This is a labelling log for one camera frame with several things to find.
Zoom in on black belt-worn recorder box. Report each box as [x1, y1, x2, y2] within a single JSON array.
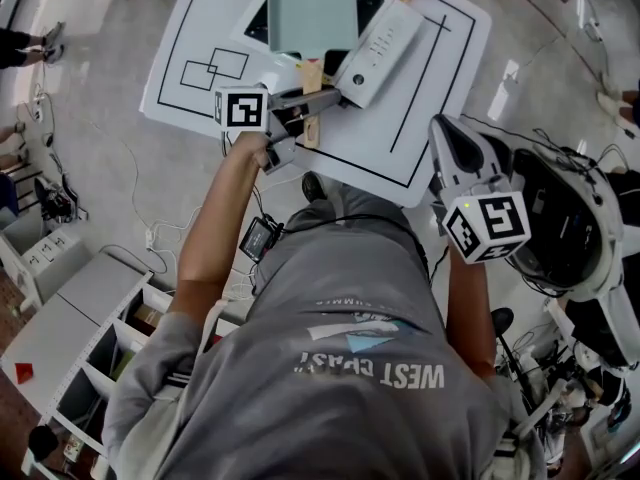
[[238, 214, 285, 263]]

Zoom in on white device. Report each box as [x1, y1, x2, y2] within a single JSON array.
[[228, 0, 427, 111]]

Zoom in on white low cabinet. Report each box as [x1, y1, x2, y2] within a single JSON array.
[[0, 227, 95, 309]]

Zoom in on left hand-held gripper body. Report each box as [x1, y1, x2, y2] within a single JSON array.
[[213, 85, 306, 177]]

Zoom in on person's grey T-shirt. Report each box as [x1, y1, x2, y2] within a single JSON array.
[[99, 222, 546, 480]]

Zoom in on black floor device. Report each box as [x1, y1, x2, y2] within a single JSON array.
[[33, 174, 80, 223]]

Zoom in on person's right forearm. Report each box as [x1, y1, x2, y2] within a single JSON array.
[[443, 255, 497, 380]]

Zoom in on person's left forearm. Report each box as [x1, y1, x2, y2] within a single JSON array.
[[175, 137, 259, 315]]

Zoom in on white bag strap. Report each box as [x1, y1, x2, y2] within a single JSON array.
[[192, 295, 227, 369]]

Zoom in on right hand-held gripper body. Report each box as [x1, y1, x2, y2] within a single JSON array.
[[429, 173, 532, 265]]

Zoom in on person's left hand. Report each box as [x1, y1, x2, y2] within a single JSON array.
[[230, 130, 276, 171]]

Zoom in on person's black shoe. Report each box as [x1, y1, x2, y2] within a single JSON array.
[[301, 170, 330, 204]]

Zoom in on white table with black lines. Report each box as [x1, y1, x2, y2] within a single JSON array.
[[138, 0, 494, 209]]

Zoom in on person's grey trousers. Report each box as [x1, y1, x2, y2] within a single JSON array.
[[284, 181, 421, 242]]

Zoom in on black cap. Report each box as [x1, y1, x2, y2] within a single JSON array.
[[27, 424, 61, 463]]

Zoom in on white shelf unit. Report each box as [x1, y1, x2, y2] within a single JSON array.
[[0, 255, 239, 480]]

